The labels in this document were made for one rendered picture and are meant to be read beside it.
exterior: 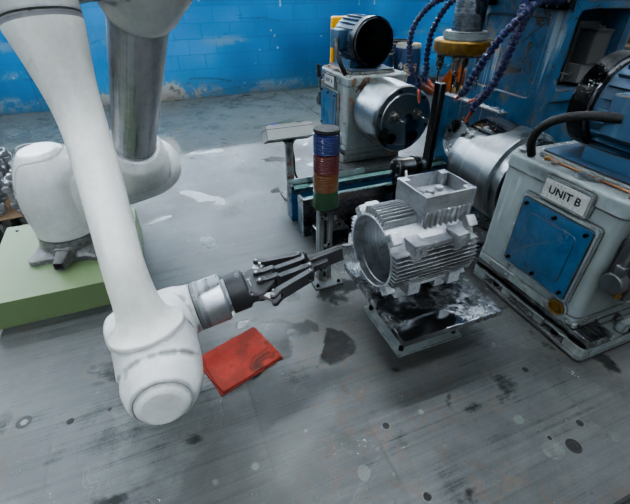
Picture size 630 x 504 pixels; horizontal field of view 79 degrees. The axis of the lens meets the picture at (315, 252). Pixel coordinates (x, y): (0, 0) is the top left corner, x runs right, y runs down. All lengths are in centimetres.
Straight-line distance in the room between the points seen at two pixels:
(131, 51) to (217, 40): 581
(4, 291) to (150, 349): 67
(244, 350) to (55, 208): 57
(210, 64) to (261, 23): 97
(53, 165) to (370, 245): 75
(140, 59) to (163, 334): 50
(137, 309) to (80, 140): 24
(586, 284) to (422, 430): 45
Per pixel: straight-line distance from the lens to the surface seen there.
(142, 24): 75
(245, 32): 668
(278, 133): 138
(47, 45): 64
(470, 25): 136
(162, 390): 53
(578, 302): 99
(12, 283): 119
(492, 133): 116
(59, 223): 113
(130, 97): 90
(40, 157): 110
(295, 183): 131
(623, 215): 89
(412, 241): 75
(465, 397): 87
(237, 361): 88
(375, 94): 160
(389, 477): 75
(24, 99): 682
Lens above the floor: 148
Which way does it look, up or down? 35 degrees down
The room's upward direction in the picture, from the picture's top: straight up
